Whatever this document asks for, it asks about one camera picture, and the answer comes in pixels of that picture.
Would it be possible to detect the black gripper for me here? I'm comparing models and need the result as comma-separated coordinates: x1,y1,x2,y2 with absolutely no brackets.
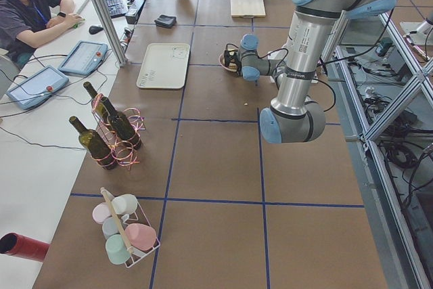
223,50,241,70

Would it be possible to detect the white round plate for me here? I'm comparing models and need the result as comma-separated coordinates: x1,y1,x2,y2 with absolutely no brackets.
219,53,240,73

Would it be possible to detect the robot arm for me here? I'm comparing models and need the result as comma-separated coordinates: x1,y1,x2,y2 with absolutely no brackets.
223,0,397,143

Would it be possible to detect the cream bear serving tray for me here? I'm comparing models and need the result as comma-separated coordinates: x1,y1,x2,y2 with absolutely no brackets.
136,43,190,89

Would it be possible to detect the wooden cutting board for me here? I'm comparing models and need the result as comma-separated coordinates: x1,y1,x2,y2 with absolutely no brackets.
230,0,266,18

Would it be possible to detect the grey folded cloth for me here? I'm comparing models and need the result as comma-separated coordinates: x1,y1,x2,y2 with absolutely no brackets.
154,14,177,28

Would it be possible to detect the black keyboard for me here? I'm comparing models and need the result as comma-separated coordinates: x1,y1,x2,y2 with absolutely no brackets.
104,0,128,18

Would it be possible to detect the black computer mouse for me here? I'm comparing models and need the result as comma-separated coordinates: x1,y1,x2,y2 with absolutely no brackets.
88,25,104,35

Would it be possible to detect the blue teach pendant far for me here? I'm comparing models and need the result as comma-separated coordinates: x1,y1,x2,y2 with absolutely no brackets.
58,41,108,76

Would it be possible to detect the blue teach pendant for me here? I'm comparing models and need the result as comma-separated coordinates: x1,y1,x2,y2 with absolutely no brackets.
6,66,69,110
58,41,108,76

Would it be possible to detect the dark green wine bottle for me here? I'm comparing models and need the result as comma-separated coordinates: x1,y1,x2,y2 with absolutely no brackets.
69,116,117,170

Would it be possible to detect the white cup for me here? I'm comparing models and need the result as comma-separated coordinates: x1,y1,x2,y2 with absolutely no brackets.
111,194,138,215

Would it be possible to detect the blue teach pendant near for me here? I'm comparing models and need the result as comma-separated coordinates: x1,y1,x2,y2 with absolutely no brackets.
6,66,69,110

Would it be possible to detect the lilac cup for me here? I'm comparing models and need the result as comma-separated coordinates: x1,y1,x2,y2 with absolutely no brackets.
92,202,112,225

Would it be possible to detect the pink cup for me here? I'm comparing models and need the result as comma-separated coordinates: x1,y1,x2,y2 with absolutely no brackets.
125,223,156,251

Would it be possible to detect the seated person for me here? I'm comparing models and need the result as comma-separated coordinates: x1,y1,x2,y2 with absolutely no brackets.
1,0,84,68

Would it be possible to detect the grey cup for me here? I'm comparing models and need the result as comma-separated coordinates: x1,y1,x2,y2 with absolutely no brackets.
102,217,120,240

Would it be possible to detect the green cup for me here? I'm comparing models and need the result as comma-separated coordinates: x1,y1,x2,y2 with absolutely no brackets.
105,234,131,265

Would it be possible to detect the red cylinder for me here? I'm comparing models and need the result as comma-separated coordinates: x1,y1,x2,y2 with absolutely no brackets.
1,233,50,262

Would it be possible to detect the copper wire bottle rack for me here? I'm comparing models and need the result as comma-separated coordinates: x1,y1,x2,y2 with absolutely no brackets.
93,108,145,169

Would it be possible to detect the aluminium frame post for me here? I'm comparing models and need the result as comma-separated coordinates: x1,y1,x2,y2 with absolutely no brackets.
92,0,127,67

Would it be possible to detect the white wire cup rack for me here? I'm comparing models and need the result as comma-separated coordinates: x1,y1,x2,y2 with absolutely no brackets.
92,187,160,268

